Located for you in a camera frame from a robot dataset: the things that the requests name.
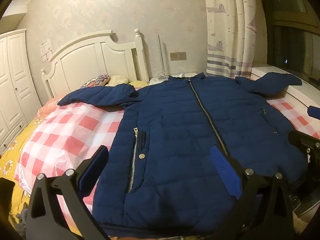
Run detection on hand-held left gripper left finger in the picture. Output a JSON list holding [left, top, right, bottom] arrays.
[[26, 145, 112, 240]]

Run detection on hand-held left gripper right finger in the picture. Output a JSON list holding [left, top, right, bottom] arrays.
[[209, 146, 295, 240]]

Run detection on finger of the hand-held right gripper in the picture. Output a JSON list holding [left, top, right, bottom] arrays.
[[287, 130, 320, 157], [307, 106, 320, 120]]

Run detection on navy blue puffer jacket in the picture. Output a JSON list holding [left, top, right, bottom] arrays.
[[57, 72, 309, 233]]

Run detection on red white checkered cloth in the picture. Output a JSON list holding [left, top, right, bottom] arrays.
[[15, 96, 320, 220]]

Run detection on white window sill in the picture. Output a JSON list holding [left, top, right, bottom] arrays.
[[250, 64, 320, 110]]

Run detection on yellow floral bedsheet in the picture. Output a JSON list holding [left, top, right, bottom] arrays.
[[0, 115, 58, 240]]

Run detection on dark window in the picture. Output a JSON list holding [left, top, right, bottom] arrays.
[[260, 0, 320, 90]]

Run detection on colourful patterned pillow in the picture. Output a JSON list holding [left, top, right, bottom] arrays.
[[80, 74, 111, 89]]

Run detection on cream pillow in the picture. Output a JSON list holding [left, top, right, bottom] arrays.
[[107, 75, 130, 87]]

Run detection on yellow pillow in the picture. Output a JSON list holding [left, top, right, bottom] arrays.
[[129, 79, 148, 89]]

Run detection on white bed headboard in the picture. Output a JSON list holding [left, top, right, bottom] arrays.
[[41, 29, 150, 99]]

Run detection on white nightstand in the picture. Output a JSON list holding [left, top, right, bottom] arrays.
[[149, 72, 198, 87]]

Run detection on white wardrobe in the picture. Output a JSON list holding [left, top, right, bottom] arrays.
[[0, 29, 43, 153]]

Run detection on printed striped curtain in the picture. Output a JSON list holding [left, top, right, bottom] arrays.
[[202, 0, 265, 78]]

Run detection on white lamp pole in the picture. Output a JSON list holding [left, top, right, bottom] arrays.
[[156, 35, 167, 79]]

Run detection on wall paper notices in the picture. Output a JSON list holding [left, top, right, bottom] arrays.
[[40, 39, 53, 62]]

